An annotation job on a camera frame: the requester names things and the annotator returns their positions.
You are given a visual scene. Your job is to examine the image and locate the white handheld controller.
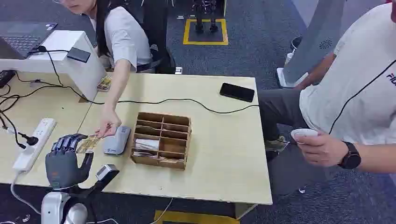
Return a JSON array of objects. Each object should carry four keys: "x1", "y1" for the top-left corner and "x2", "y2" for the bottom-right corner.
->
[{"x1": 290, "y1": 128, "x2": 319, "y2": 143}]

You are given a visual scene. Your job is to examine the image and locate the stack of printed cards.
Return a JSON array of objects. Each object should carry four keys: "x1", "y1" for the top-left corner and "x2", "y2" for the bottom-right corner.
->
[{"x1": 97, "y1": 76, "x2": 113, "y2": 92}]

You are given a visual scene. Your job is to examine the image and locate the bundle of black cables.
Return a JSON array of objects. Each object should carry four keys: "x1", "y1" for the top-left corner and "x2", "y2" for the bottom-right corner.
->
[{"x1": 0, "y1": 71, "x2": 64, "y2": 150}]

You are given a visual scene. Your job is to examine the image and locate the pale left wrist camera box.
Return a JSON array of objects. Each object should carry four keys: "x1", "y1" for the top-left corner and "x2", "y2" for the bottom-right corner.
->
[{"x1": 95, "y1": 164, "x2": 120, "y2": 183}]

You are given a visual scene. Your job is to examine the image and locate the black robot legs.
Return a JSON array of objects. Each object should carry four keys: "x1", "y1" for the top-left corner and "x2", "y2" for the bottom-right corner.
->
[{"x1": 191, "y1": 0, "x2": 221, "y2": 34}]

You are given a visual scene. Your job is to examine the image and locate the seated person's hand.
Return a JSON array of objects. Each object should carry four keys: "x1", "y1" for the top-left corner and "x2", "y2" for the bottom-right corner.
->
[{"x1": 95, "y1": 107, "x2": 122, "y2": 139}]

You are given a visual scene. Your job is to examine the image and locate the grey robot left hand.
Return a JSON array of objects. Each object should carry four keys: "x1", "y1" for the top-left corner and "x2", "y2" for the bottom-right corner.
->
[{"x1": 45, "y1": 133, "x2": 94, "y2": 190}]

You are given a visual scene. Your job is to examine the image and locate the white card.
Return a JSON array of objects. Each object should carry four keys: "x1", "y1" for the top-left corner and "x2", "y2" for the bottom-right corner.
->
[{"x1": 134, "y1": 138, "x2": 161, "y2": 152}]

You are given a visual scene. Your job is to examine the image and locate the golden printed card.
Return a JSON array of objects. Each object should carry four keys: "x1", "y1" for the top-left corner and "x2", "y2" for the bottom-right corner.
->
[{"x1": 76, "y1": 134, "x2": 101, "y2": 154}]

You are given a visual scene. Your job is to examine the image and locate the small black flat device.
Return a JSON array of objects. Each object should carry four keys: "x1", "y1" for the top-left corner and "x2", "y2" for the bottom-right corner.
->
[{"x1": 66, "y1": 47, "x2": 92, "y2": 63}]

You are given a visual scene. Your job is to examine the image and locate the grey floor stand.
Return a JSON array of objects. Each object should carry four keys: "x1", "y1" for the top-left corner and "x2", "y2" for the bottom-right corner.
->
[{"x1": 276, "y1": 0, "x2": 348, "y2": 89}]

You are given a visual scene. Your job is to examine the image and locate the black plug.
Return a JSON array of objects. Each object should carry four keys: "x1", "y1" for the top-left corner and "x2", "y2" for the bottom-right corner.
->
[{"x1": 18, "y1": 132, "x2": 39, "y2": 147}]

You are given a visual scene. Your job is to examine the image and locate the black smartphone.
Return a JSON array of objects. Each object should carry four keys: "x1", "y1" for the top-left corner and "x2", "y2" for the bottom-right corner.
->
[{"x1": 219, "y1": 82, "x2": 255, "y2": 103}]

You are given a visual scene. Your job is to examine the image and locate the wooden card box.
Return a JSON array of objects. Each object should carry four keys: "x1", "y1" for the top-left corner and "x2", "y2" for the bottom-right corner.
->
[{"x1": 130, "y1": 112, "x2": 193, "y2": 171}]

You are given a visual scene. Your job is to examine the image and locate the black wristwatch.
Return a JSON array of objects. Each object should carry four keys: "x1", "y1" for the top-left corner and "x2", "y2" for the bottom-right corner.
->
[{"x1": 337, "y1": 141, "x2": 362, "y2": 170}]

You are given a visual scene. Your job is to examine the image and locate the long black cable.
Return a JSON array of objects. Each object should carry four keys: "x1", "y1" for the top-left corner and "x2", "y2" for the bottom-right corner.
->
[{"x1": 29, "y1": 45, "x2": 260, "y2": 115}]

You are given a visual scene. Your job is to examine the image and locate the white power strip cable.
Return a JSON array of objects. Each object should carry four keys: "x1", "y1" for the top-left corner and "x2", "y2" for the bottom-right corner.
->
[{"x1": 10, "y1": 172, "x2": 42, "y2": 216}]

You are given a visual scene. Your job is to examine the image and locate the white desk riser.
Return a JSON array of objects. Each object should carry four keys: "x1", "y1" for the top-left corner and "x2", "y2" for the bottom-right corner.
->
[{"x1": 0, "y1": 30, "x2": 107, "y2": 101}]

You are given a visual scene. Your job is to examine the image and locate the yellow floor tape strip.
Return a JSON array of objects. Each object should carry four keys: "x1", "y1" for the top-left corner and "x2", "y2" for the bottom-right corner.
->
[{"x1": 154, "y1": 210, "x2": 241, "y2": 224}]

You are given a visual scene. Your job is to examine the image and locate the dark laptop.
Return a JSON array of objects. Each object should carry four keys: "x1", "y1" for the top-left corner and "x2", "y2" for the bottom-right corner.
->
[{"x1": 0, "y1": 21, "x2": 58, "y2": 60}]

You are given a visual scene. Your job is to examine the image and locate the standing person's hand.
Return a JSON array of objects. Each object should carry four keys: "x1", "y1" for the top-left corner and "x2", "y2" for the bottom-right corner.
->
[{"x1": 295, "y1": 131, "x2": 349, "y2": 168}]

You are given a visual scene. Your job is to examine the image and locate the white power strip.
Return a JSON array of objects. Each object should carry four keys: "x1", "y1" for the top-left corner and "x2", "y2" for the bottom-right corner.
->
[{"x1": 12, "y1": 118, "x2": 57, "y2": 174}]

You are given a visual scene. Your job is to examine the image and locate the thin white cable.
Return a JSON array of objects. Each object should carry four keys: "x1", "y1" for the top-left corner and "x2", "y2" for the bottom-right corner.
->
[{"x1": 149, "y1": 197, "x2": 174, "y2": 224}]

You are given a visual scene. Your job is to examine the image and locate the black office chair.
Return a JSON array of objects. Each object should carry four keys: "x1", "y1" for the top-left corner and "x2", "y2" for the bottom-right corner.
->
[{"x1": 123, "y1": 0, "x2": 177, "y2": 75}]

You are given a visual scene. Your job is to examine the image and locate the seated person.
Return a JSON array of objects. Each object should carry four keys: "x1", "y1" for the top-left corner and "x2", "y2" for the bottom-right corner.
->
[{"x1": 52, "y1": 0, "x2": 156, "y2": 139}]

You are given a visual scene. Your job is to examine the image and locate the printed card lying flat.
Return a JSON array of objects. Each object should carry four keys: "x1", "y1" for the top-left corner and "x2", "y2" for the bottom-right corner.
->
[
  {"x1": 133, "y1": 151, "x2": 159, "y2": 159},
  {"x1": 159, "y1": 157, "x2": 185, "y2": 164}
]

